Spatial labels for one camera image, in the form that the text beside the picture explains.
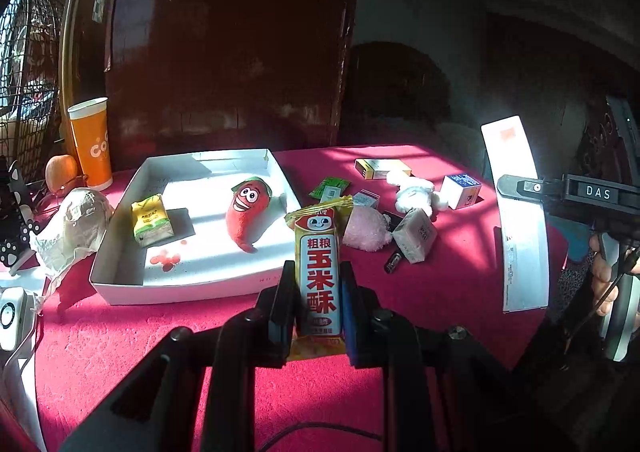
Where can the dark round-backed chair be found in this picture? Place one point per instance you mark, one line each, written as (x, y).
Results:
(395, 87)

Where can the green packet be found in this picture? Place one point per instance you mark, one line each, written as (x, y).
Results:
(330, 188)

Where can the red and yellow snack packet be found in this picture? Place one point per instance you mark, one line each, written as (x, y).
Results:
(320, 272)

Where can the dark red wooden cabinet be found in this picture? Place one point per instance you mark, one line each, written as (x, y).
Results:
(230, 42)

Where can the person's right hand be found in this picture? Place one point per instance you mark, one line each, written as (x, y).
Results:
(600, 272)

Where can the white electronic device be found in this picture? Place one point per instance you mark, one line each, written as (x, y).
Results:
(12, 317)

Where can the apple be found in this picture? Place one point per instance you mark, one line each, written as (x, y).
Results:
(61, 172)

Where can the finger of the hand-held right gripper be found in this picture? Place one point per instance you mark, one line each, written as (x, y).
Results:
(525, 186)

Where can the small red and white box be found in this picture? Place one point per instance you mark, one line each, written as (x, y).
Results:
(366, 198)

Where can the red tablecloth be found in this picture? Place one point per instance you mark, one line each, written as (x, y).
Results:
(450, 307)

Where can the white plush toy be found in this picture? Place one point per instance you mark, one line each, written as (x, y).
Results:
(415, 194)

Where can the red smiling plush toy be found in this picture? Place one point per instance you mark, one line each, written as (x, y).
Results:
(245, 217)

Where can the curved wooden frame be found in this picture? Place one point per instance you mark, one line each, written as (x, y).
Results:
(67, 47)

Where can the black pen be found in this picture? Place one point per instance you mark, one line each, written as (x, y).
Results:
(392, 263)

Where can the blue and white small box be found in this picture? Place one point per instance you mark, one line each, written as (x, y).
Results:
(460, 189)

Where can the eyeglasses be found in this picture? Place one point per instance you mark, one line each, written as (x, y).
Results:
(80, 178)

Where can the black and white cat stand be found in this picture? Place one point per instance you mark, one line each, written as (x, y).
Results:
(15, 212)

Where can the pink plush toy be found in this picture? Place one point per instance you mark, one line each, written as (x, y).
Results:
(365, 229)

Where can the crumpled white paper bag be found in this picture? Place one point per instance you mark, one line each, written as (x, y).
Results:
(75, 222)

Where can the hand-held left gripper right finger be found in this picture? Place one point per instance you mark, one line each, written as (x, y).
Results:
(350, 314)

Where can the orange paper cup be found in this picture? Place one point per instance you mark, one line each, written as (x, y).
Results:
(92, 147)

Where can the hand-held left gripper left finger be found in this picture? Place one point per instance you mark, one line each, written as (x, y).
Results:
(287, 294)

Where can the yellow tissue packet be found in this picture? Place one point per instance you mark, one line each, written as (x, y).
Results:
(152, 219)

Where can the long white sealant box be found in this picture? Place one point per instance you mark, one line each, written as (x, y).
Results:
(520, 242)

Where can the small yellow box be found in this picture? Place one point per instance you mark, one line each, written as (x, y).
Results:
(380, 168)

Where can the white cardboard tray box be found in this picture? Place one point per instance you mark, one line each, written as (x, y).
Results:
(200, 242)

